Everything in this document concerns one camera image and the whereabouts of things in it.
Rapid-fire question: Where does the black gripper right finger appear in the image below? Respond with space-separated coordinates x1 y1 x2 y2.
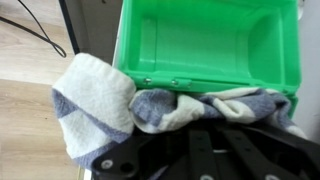
213 121 320 180

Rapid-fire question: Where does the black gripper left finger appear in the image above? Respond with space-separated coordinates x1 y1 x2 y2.
91 133 181 180

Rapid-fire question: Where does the grey white striped towel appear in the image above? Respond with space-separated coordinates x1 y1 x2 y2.
52 53 305 169

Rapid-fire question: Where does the green plastic case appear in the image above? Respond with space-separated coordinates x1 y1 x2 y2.
115 0 301 103

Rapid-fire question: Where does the white tv stand cabinet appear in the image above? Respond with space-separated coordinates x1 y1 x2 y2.
58 0 123 64

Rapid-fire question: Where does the black floor cable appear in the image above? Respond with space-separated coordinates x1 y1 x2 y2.
0 0 68 59

